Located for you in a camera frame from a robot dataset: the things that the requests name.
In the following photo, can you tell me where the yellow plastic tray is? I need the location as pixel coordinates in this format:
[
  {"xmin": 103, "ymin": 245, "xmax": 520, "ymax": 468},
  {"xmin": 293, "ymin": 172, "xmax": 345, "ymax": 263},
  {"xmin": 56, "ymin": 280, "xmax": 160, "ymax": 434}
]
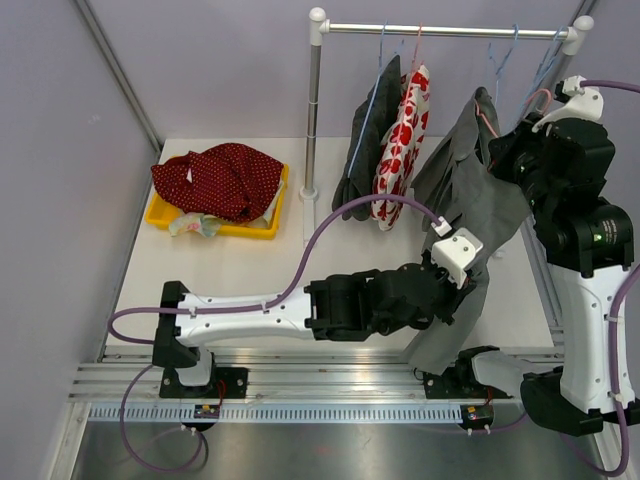
[{"xmin": 144, "ymin": 164, "xmax": 289, "ymax": 240}]

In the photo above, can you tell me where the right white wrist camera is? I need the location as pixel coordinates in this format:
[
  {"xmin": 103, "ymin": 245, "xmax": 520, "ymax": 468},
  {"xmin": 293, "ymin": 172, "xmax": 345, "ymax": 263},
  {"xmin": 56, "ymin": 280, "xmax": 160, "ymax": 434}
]
[{"xmin": 532, "ymin": 75, "xmax": 604, "ymax": 133}]

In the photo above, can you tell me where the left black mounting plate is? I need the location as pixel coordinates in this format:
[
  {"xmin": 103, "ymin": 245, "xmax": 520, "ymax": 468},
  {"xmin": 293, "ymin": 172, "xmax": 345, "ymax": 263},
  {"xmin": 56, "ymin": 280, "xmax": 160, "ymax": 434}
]
[{"xmin": 159, "ymin": 366, "xmax": 249, "ymax": 400}]

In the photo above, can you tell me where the blue hanger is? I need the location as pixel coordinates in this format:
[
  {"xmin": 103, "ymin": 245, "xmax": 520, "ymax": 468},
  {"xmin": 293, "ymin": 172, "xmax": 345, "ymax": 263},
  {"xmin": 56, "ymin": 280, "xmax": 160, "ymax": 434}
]
[
  {"xmin": 344, "ymin": 24, "xmax": 402, "ymax": 184},
  {"xmin": 487, "ymin": 23, "xmax": 520, "ymax": 106},
  {"xmin": 508, "ymin": 26, "xmax": 565, "ymax": 128}
]

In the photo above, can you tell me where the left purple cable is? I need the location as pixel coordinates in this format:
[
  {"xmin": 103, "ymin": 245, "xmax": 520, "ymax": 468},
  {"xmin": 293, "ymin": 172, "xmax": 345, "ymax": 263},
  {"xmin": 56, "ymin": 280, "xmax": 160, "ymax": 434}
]
[{"xmin": 108, "ymin": 195, "xmax": 446, "ymax": 472}]

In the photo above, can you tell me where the white slotted cable duct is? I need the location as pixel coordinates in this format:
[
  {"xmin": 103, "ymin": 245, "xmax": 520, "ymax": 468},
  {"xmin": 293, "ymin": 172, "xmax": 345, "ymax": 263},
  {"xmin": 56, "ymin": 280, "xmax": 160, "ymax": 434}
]
[{"xmin": 88, "ymin": 402, "xmax": 462, "ymax": 424}]

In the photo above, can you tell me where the black mounting plate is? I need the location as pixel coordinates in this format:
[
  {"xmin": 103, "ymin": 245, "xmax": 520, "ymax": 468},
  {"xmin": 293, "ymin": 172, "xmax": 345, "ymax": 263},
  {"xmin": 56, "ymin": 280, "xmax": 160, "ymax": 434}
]
[
  {"xmin": 423, "ymin": 373, "xmax": 471, "ymax": 400},
  {"xmin": 159, "ymin": 366, "xmax": 249, "ymax": 400}
]

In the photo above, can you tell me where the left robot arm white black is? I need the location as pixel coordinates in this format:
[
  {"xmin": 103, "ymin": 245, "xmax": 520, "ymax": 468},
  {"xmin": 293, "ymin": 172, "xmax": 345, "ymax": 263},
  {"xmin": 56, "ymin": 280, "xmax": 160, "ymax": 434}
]
[{"xmin": 152, "ymin": 255, "xmax": 476, "ymax": 399}]

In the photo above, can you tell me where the pastel floral skirt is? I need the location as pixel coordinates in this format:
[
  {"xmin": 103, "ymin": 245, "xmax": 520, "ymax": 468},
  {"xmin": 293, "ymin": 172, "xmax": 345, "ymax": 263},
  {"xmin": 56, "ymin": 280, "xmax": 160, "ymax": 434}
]
[{"xmin": 168, "ymin": 181, "xmax": 281, "ymax": 238}]

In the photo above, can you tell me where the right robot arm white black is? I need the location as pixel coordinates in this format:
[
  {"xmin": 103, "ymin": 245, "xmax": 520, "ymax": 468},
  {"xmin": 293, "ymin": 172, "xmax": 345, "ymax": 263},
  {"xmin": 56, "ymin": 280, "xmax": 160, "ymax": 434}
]
[{"xmin": 453, "ymin": 113, "xmax": 639, "ymax": 437}]

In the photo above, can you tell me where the plain grey skirt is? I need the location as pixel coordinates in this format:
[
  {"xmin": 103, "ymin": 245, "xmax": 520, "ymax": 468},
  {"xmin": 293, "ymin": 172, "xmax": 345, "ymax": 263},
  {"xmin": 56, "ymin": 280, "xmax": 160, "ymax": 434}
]
[{"xmin": 403, "ymin": 87, "xmax": 530, "ymax": 375}]

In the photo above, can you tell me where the pink hanger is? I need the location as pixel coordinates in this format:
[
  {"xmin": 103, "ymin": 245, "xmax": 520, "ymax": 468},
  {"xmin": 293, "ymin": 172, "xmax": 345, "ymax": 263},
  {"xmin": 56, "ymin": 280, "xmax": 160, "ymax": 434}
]
[
  {"xmin": 473, "ymin": 87, "xmax": 553, "ymax": 166},
  {"xmin": 406, "ymin": 22, "xmax": 423, "ymax": 93}
]

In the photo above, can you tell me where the aluminium rail base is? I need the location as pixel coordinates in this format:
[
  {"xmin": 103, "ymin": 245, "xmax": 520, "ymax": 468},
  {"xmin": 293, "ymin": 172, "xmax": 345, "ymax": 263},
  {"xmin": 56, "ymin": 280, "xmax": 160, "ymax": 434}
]
[{"xmin": 68, "ymin": 344, "xmax": 614, "ymax": 405}]

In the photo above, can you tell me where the red white polka-dot skirt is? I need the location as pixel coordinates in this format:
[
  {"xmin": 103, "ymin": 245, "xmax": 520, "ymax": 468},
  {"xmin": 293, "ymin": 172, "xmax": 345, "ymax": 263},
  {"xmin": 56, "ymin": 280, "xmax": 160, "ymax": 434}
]
[{"xmin": 151, "ymin": 143, "xmax": 284, "ymax": 224}]

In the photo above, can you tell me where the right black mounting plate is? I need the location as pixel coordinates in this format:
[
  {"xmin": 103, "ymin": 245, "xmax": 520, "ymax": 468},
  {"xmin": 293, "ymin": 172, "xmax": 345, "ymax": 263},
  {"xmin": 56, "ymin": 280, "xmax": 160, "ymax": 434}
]
[{"xmin": 423, "ymin": 373, "xmax": 471, "ymax": 400}]

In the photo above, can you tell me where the silver white clothes rack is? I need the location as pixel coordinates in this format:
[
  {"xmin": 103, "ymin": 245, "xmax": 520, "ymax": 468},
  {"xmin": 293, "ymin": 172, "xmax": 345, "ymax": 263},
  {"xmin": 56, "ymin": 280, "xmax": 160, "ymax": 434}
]
[{"xmin": 299, "ymin": 1, "xmax": 598, "ymax": 246}]

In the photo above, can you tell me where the white red floral skirt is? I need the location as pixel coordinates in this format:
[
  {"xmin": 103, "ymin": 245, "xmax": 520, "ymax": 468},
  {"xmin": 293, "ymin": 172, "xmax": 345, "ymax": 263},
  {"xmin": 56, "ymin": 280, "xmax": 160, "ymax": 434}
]
[{"xmin": 369, "ymin": 63, "xmax": 431, "ymax": 232}]

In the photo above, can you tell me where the dark grey dotted skirt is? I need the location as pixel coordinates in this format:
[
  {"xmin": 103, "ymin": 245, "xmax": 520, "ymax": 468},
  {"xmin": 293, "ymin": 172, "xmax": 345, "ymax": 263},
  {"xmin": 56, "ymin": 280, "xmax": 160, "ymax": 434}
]
[{"xmin": 332, "ymin": 55, "xmax": 402, "ymax": 211}]

